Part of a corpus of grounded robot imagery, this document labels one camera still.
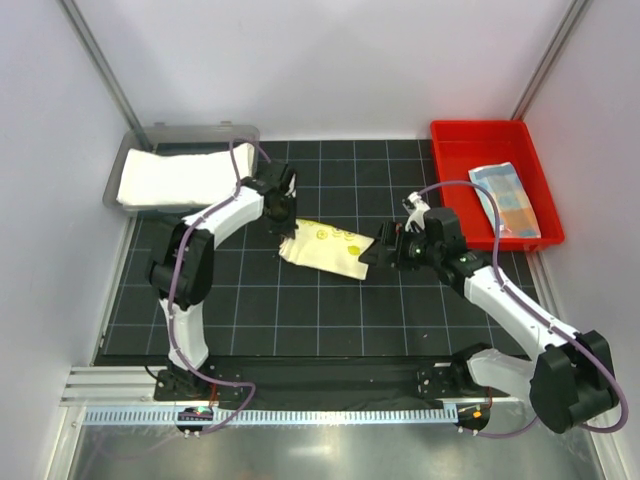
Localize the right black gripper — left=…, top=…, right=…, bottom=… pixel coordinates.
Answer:
left=359, top=221, right=442, bottom=271

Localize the yellow patterned towel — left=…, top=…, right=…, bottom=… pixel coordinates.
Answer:
left=279, top=219, right=374, bottom=280

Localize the white pink towel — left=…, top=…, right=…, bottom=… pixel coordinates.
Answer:
left=117, top=143, right=255, bottom=207

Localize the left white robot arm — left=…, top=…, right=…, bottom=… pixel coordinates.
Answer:
left=146, top=161, right=298, bottom=400

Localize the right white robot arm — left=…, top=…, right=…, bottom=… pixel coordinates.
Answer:
left=359, top=208, right=628, bottom=433

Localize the clear plastic bin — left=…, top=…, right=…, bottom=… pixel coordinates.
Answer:
left=102, top=122, right=260, bottom=216

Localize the red plastic bin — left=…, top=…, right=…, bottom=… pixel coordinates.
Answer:
left=430, top=120, right=565, bottom=252

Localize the blue patterned towel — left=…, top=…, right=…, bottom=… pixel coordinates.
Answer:
left=468, top=162, right=541, bottom=239

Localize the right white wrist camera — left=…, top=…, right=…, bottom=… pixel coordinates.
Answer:
left=402, top=192, right=430, bottom=233

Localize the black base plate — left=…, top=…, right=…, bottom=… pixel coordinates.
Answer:
left=154, top=356, right=505, bottom=411

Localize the aluminium front rail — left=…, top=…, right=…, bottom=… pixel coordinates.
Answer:
left=59, top=364, right=609, bottom=407

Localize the left aluminium frame post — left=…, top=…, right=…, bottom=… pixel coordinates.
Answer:
left=57, top=0, right=153, bottom=151

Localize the aluminium frame post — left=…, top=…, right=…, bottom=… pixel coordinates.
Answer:
left=511, top=0, right=593, bottom=121
left=57, top=0, right=153, bottom=151

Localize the slotted cable duct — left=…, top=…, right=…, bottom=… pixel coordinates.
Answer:
left=83, top=404, right=458, bottom=428

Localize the right aluminium frame post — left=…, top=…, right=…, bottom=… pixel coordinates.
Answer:
left=511, top=0, right=593, bottom=121

